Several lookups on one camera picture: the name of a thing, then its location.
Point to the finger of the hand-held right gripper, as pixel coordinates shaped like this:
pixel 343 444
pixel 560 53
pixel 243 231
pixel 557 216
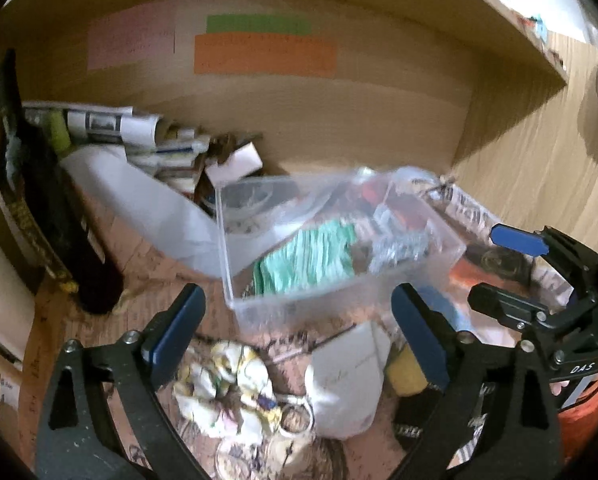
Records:
pixel 509 305
pixel 519 240

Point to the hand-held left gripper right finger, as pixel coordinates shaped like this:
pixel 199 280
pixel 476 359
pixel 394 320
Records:
pixel 421 330

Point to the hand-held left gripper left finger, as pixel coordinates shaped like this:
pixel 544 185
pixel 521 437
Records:
pixel 179 325

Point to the clear plastic storage box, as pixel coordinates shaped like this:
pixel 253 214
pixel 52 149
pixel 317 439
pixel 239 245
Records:
pixel 339 300

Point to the floral patterned soft cloth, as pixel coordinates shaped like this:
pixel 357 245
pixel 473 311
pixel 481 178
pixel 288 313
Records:
pixel 229 385

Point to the yellow sponge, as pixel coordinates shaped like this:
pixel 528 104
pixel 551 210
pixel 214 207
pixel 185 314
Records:
pixel 404 372

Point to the spread newspaper sheet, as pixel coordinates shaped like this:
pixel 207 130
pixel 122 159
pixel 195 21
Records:
pixel 474 210

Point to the orange fabric item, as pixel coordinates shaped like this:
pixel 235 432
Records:
pixel 591 420

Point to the shiny foil packets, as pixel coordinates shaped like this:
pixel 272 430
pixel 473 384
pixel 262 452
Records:
pixel 399 252

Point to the black printed packet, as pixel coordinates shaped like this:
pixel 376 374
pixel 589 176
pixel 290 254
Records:
pixel 414 425

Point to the translucent plastic box lid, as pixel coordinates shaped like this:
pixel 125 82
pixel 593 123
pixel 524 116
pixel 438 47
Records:
pixel 149 210

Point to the dark glass bottle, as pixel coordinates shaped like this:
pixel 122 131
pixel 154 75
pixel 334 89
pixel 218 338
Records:
pixel 74 245

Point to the green folded cloth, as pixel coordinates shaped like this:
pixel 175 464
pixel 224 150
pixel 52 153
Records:
pixel 304 260

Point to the red small packet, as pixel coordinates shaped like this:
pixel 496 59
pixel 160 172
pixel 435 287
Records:
pixel 374 194

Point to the pile of papers and booklets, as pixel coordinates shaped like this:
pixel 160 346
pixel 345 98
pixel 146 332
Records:
pixel 174 157

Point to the beige small pouch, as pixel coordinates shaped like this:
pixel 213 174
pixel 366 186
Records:
pixel 291 452

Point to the white paper block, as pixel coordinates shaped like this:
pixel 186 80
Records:
pixel 234 164

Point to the white box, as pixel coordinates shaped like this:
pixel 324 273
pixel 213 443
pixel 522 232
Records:
pixel 4 285

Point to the black book with yellow print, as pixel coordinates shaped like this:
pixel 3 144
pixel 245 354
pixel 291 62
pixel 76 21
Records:
pixel 26 230

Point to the cardboard box with label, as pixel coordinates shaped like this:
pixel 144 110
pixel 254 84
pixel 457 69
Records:
pixel 10 390

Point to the rolled newspaper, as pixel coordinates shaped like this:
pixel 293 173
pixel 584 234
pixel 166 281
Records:
pixel 109 122

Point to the row of small shelf items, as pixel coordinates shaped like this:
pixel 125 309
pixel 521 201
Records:
pixel 534 25

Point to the wooden shelf board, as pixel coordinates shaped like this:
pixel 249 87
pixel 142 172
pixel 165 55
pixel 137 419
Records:
pixel 509 20

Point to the yellow green tube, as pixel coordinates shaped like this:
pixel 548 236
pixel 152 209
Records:
pixel 59 132

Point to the tall black green object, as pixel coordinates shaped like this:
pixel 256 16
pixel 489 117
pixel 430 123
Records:
pixel 9 110

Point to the orange paper note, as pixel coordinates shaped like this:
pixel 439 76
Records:
pixel 264 54

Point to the pink paper note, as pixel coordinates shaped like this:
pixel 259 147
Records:
pixel 129 35

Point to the green paper note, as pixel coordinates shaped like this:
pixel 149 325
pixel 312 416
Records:
pixel 256 23

